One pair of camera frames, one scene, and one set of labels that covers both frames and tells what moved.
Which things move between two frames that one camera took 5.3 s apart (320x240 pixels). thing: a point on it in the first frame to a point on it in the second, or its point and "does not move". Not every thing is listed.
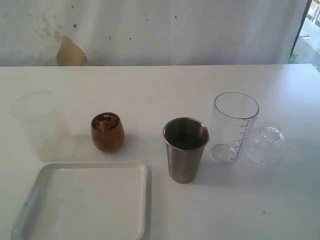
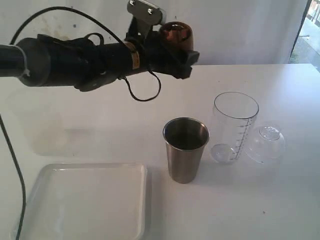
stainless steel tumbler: x=185 y=137 does not move
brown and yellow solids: x=104 y=121 to x=172 y=35
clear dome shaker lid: x=268 y=146 does not move
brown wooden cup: x=107 y=132 to x=177 y=33
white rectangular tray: x=99 y=201 does not move
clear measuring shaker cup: x=234 y=116 does not move
